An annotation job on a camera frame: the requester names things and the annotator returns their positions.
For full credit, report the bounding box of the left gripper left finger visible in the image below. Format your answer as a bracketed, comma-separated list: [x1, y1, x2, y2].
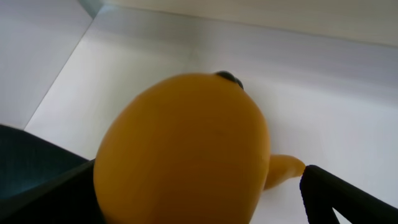
[0, 158, 107, 224]

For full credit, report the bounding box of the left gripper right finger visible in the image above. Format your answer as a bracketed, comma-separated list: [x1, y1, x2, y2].
[299, 164, 398, 224]

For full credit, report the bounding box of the orange rubber toy figure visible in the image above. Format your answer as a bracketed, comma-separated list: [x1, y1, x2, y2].
[93, 70, 307, 224]

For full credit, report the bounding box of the white shelf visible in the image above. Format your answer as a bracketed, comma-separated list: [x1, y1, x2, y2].
[0, 0, 398, 224]

